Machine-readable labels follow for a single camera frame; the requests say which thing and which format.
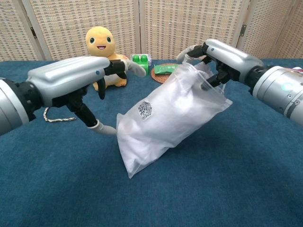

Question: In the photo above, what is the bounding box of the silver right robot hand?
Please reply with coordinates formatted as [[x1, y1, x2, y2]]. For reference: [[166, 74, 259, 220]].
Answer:
[[177, 39, 265, 92]]

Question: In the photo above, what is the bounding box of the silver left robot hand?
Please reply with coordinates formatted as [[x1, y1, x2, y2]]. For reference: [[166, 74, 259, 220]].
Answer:
[[20, 56, 147, 136]]

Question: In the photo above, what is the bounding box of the frosted plastic zip bag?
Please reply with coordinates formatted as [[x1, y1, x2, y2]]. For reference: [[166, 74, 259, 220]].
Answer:
[[116, 63, 233, 180]]

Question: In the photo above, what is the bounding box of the white garment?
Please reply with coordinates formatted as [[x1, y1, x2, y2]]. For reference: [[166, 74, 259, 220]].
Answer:
[[120, 68, 214, 171]]

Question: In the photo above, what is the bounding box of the yellow plush dinosaur toy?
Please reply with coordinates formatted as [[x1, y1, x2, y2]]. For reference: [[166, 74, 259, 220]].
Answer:
[[85, 26, 131, 92]]

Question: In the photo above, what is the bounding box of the woven folding screen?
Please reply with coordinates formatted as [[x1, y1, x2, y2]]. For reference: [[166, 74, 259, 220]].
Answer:
[[0, 0, 303, 62]]

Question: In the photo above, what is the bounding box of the green foil packet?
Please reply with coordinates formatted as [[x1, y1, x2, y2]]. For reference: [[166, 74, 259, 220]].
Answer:
[[153, 63, 179, 76]]

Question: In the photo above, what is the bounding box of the green toy building block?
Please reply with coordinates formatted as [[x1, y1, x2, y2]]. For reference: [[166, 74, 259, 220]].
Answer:
[[131, 54, 150, 76]]

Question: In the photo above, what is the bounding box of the round woven rattan coaster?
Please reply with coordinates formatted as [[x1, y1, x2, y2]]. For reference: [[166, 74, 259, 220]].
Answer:
[[151, 63, 179, 85]]

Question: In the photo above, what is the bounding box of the beige braided rope coil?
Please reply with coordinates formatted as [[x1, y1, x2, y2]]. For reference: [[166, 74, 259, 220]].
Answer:
[[42, 106, 77, 122]]

